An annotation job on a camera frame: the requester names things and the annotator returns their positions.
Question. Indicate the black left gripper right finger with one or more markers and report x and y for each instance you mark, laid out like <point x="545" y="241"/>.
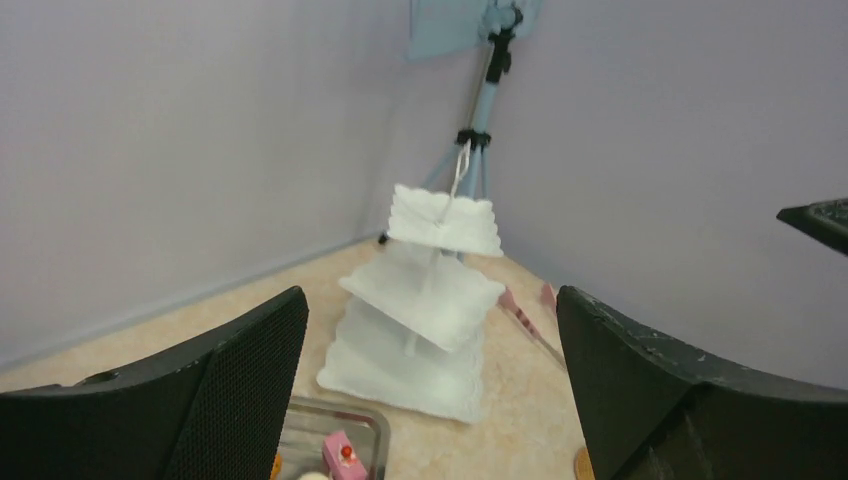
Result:
<point x="654" y="407"/>

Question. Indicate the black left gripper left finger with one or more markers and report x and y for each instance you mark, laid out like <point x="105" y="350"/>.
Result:
<point x="211" y="407"/>

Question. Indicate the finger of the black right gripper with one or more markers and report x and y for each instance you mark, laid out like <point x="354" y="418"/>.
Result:
<point x="825" y="222"/>

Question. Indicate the white cream pudding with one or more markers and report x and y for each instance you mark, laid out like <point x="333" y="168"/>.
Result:
<point x="313" y="475"/>

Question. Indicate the pink cake slice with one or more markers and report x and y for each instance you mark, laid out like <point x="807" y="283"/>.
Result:
<point x="341" y="458"/>

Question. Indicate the pink-handled metal tongs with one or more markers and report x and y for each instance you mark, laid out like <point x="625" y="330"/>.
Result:
<point x="508" y="304"/>

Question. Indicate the smooth brown round coaster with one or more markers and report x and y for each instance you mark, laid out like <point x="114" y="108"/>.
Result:
<point x="582" y="465"/>

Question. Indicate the white three-tier serving stand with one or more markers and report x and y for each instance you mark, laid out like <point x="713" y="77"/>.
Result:
<point x="412" y="332"/>

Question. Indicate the light blue tripod stand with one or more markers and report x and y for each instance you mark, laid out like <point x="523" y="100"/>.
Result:
<point x="440" y="28"/>

